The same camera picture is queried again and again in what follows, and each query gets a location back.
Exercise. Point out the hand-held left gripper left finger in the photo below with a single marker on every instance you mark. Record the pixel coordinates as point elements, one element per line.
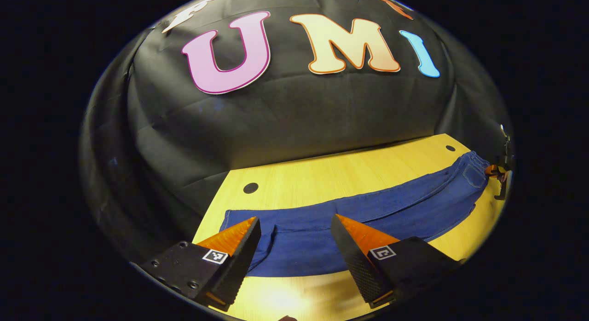
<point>239,266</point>

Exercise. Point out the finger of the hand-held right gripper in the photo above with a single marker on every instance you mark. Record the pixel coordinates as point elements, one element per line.
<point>491,170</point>

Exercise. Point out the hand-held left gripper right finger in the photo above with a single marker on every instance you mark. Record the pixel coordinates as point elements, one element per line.
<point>356,261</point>

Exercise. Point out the blue denim jeans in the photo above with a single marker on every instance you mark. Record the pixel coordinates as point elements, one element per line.
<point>368,210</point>

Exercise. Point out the black backdrop cloth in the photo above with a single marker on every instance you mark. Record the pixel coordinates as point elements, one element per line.
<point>294,118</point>

